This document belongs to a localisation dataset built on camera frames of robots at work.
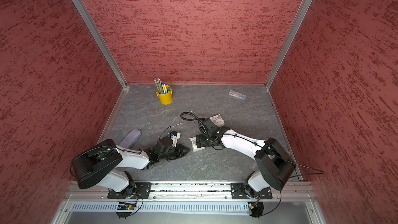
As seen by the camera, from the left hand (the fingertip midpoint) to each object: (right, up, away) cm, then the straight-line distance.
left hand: (190, 153), depth 85 cm
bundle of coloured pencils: (-21, +39, +18) cm, 48 cm away
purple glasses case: (-35, +7, +3) cm, 36 cm away
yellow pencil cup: (-19, +31, +21) cm, 42 cm away
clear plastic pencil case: (+33, +34, +29) cm, 56 cm away
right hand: (+7, +4, +1) cm, 8 cm away
